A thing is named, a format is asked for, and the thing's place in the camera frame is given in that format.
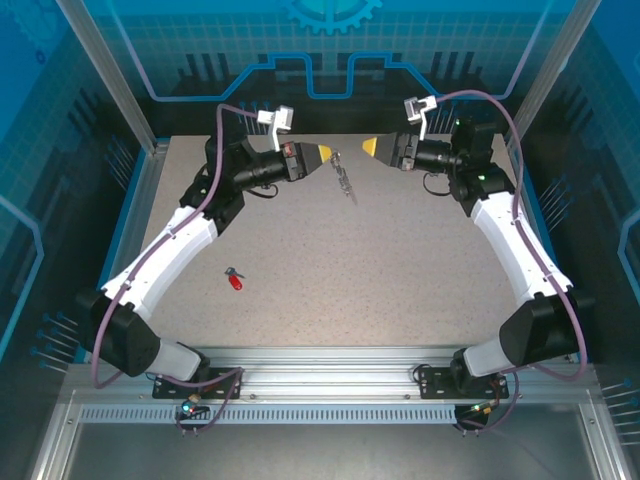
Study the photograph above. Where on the left base power connector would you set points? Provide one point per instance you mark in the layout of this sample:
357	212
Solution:
189	407

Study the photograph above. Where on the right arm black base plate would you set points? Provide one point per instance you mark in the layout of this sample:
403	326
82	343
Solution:
435	382

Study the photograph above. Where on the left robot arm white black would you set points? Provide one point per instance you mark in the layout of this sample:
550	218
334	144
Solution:
165	260

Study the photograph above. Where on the base power connector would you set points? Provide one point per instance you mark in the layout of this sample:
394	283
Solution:
189	407
482	410

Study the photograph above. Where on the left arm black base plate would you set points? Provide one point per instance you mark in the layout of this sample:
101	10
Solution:
225	384

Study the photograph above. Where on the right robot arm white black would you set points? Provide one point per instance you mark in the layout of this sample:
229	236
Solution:
515	245

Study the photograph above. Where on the aluminium frame post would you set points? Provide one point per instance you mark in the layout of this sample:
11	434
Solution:
562	50
110	75

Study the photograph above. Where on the aluminium cross rail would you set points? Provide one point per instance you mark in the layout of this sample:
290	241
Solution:
325	370

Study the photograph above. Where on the right base power connector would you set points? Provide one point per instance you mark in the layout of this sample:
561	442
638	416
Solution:
482	410

